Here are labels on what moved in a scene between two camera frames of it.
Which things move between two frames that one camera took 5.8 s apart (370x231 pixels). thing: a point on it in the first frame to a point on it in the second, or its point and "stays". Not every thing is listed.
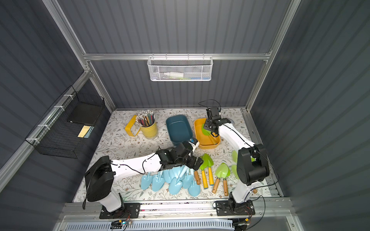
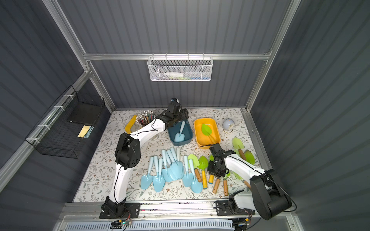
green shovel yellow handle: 202,167 stays
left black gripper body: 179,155 to 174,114
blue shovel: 146,180 stays
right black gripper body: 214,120 to 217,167
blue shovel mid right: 187,180 stays
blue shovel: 158,182 stays
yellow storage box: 204,141 stays
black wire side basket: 63,130 stays
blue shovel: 175,185 to 165,174
